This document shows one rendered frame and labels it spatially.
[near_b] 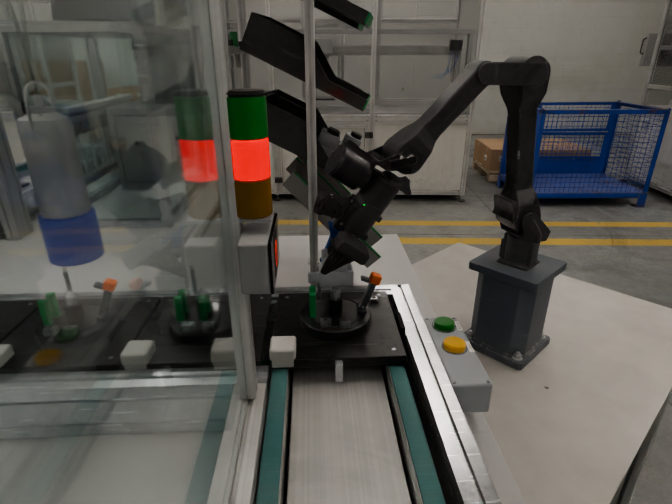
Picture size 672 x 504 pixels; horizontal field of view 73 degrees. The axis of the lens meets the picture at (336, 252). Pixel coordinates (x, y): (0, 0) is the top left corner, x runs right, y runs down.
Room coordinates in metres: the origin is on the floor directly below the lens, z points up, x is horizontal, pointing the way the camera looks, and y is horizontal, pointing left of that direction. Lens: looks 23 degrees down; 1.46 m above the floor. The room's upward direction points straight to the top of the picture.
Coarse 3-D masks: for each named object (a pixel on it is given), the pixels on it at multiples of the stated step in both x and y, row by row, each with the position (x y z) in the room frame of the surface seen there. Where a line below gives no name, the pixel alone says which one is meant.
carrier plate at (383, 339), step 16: (288, 304) 0.84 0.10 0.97; (304, 304) 0.84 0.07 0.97; (368, 304) 0.84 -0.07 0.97; (384, 304) 0.84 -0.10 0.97; (288, 320) 0.78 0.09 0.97; (384, 320) 0.78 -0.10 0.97; (304, 336) 0.72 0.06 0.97; (368, 336) 0.72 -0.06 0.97; (384, 336) 0.72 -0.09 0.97; (400, 336) 0.72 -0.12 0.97; (304, 352) 0.67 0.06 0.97; (320, 352) 0.67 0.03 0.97; (336, 352) 0.67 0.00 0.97; (352, 352) 0.67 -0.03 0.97; (368, 352) 0.67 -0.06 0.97; (384, 352) 0.67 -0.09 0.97; (400, 352) 0.67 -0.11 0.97; (272, 368) 0.65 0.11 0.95
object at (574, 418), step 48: (432, 288) 1.12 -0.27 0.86; (576, 288) 1.12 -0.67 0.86; (576, 336) 0.88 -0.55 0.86; (624, 336) 0.88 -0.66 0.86; (528, 384) 0.72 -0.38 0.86; (576, 384) 0.72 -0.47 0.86; (624, 384) 0.72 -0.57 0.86; (528, 432) 0.59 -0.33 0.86; (576, 432) 0.59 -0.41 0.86; (624, 432) 0.59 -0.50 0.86; (528, 480) 0.50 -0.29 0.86; (576, 480) 0.50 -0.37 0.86
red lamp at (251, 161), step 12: (240, 144) 0.55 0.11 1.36; (252, 144) 0.55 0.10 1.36; (264, 144) 0.57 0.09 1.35; (240, 156) 0.55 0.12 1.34; (252, 156) 0.55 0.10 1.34; (264, 156) 0.56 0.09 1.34; (240, 168) 0.55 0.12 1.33; (252, 168) 0.55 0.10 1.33; (264, 168) 0.56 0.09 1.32; (240, 180) 0.56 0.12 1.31; (252, 180) 0.55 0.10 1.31
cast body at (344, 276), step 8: (328, 248) 0.77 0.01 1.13; (320, 264) 0.78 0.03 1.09; (312, 272) 0.77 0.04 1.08; (320, 272) 0.75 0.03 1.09; (336, 272) 0.75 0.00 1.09; (344, 272) 0.75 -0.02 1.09; (352, 272) 0.75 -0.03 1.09; (312, 280) 0.77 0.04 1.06; (320, 280) 0.75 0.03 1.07; (328, 280) 0.75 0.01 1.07; (336, 280) 0.75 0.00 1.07; (344, 280) 0.75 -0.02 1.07; (352, 280) 0.75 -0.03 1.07
